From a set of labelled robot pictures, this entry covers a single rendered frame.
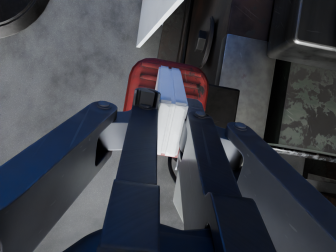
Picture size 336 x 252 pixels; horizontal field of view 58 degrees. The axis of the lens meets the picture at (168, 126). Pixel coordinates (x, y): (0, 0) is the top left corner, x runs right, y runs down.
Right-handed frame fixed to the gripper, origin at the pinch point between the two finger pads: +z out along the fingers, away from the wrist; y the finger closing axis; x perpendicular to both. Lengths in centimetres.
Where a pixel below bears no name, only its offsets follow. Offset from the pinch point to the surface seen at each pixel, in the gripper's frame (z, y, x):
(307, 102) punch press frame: 13.9, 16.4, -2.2
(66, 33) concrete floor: 81, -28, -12
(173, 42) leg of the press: 79, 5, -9
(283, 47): 12.3, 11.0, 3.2
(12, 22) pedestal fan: 78, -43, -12
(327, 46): 10.3, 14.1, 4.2
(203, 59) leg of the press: 27.7, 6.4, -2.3
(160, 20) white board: 56, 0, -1
